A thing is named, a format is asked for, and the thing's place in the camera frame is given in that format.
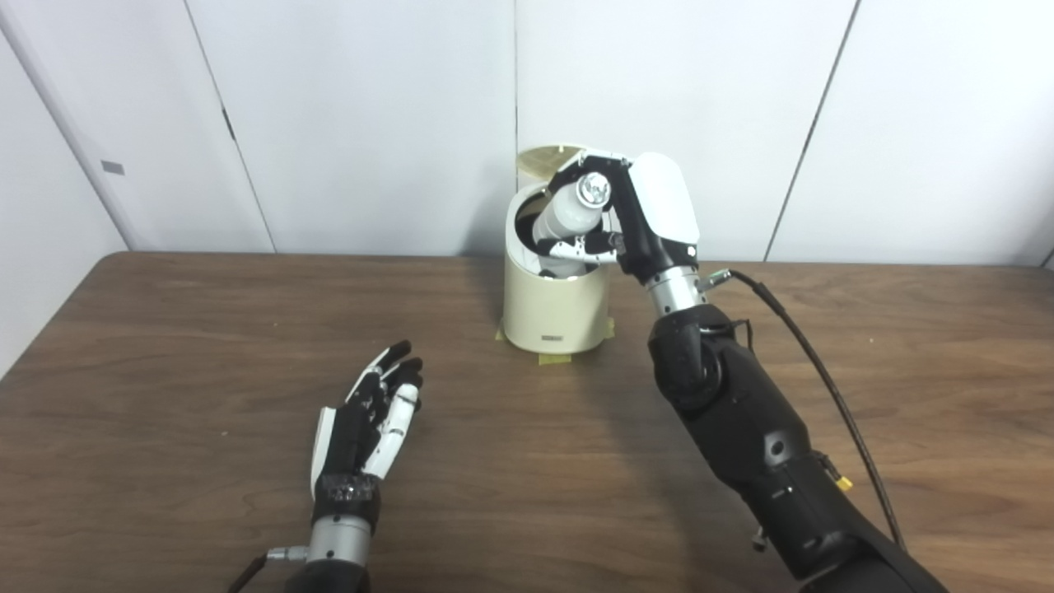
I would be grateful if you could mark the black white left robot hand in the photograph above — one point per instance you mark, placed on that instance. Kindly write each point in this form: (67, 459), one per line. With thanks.
(350, 436)

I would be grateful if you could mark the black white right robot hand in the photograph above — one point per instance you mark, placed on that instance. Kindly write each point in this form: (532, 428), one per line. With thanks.
(659, 206)

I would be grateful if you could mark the small white plastic bottle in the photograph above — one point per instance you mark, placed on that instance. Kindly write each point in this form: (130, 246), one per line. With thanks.
(568, 216)

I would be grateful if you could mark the round cream bin lid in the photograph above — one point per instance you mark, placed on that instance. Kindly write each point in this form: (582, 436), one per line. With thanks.
(535, 161)

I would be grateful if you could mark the cream-colored bin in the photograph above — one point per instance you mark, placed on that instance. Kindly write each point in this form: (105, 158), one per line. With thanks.
(556, 313)

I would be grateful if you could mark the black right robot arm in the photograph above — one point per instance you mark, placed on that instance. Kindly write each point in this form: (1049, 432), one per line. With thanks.
(741, 412)

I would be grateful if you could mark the black wall panel hinge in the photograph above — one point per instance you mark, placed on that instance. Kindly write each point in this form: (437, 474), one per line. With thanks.
(228, 123)

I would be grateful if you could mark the small grey wall label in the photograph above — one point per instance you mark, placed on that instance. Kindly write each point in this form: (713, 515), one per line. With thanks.
(112, 167)

